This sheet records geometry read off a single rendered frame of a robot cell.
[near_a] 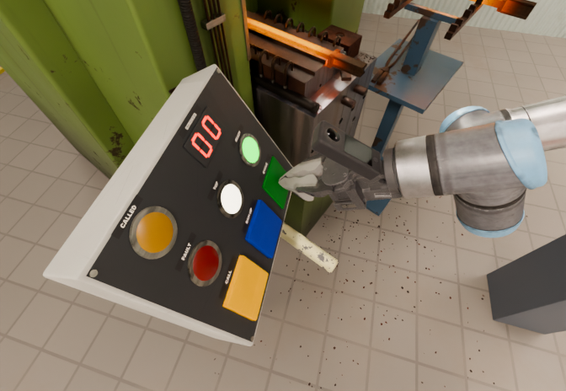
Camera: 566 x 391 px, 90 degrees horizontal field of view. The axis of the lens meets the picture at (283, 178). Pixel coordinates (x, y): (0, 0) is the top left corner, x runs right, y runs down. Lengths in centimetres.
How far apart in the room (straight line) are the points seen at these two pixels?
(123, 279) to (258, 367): 117
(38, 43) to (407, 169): 94
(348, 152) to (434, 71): 101
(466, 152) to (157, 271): 40
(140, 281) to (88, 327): 138
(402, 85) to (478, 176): 87
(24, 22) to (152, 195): 73
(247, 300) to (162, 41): 48
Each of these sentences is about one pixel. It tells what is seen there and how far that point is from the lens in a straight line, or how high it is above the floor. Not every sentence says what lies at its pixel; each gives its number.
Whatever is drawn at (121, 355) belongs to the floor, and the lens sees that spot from 162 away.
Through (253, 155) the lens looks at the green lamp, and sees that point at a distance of 49.
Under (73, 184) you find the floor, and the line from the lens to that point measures 219.
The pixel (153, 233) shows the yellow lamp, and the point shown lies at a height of 117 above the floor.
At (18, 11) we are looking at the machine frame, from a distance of 100.
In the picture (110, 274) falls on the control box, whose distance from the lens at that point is 33.
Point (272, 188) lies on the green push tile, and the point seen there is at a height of 102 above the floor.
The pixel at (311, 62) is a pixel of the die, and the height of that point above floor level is 99.
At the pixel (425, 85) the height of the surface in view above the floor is 76.
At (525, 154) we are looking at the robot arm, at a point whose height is 120.
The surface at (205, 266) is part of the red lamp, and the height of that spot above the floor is 109.
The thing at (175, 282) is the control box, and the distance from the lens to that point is 37.
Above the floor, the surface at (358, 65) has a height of 101.
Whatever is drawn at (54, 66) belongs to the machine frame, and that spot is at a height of 100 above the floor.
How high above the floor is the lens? 145
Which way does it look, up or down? 55 degrees down
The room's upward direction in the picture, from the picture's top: straight up
